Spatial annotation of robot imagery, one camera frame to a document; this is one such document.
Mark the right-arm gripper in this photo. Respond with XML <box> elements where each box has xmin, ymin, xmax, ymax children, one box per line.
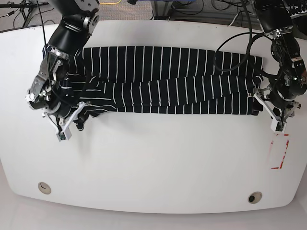
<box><xmin>42</xmin><ymin>101</ymin><xmax>91</xmax><ymax>140</ymax></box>

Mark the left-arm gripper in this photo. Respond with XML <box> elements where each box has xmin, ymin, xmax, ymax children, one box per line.
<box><xmin>248</xmin><ymin>87</ymin><xmax>301</xmax><ymax>132</ymax></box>

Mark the navy white striped T-shirt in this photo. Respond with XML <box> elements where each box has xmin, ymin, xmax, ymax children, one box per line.
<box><xmin>59</xmin><ymin>46</ymin><xmax>263</xmax><ymax>130</ymax></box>

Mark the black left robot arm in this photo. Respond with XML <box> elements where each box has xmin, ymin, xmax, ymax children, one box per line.
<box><xmin>227</xmin><ymin>0</ymin><xmax>307</xmax><ymax>133</ymax></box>

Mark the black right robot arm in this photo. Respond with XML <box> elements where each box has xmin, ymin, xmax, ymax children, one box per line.
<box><xmin>25</xmin><ymin>0</ymin><xmax>99</xmax><ymax>141</ymax></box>

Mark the red tape rectangle marking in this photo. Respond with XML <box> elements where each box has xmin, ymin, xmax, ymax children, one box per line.
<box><xmin>268</xmin><ymin>134</ymin><xmax>290</xmax><ymax>170</ymax></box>

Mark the left table grommet hole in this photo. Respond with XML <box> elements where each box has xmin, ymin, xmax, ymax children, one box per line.
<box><xmin>38</xmin><ymin>182</ymin><xmax>51</xmax><ymax>195</ymax></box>

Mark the table grommet hole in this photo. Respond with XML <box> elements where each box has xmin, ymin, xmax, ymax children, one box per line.
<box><xmin>248</xmin><ymin>191</ymin><xmax>262</xmax><ymax>204</ymax></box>
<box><xmin>38</xmin><ymin>182</ymin><xmax>51</xmax><ymax>195</ymax></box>

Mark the right table grommet hole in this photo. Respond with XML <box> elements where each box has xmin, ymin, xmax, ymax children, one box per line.
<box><xmin>248</xmin><ymin>191</ymin><xmax>262</xmax><ymax>204</ymax></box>

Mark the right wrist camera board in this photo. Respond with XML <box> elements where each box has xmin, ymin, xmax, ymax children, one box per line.
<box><xmin>56</xmin><ymin>132</ymin><xmax>67</xmax><ymax>141</ymax></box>

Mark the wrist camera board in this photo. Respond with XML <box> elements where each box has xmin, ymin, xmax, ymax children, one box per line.
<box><xmin>275</xmin><ymin>123</ymin><xmax>286</xmax><ymax>133</ymax></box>
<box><xmin>56</xmin><ymin>132</ymin><xmax>67</xmax><ymax>141</ymax></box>

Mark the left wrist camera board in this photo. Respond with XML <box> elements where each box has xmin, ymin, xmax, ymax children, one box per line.
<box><xmin>275</xmin><ymin>123</ymin><xmax>286</xmax><ymax>133</ymax></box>

